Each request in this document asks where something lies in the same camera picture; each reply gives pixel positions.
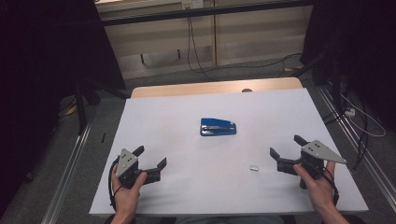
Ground blue stapler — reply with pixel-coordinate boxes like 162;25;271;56
200;117;237;137

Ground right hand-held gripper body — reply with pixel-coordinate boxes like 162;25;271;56
276;139;347;181

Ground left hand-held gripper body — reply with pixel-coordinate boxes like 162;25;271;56
116;148;163;189

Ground white wall socket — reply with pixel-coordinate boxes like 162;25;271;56
181;0;205;10

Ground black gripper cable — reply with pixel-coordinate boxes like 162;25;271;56
321;167;340;207
107;156;121;210

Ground aluminium floor rail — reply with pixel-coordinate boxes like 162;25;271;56
40;122;93;224
317;84;396;204

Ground black curtain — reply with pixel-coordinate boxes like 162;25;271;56
301;0;396;132
0;0;127;216

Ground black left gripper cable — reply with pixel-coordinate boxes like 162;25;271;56
107;156;121;210

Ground black stand leg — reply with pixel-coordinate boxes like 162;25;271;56
291;50;347;118
74;77;129;135

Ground black hanging cables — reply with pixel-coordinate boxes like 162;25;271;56
186;16;216;80

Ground white cable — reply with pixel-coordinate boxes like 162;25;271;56
340;92;387;138

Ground person's right hand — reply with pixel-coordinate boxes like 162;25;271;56
293;161;339;214

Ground person's left hand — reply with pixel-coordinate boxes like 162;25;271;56
111;172;148;214

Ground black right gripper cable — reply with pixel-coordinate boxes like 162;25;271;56
321;167;340;207

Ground black floor cable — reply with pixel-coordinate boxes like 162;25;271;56
202;51;304;78

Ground white table cover sheet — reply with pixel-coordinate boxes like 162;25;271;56
89;88;369;217

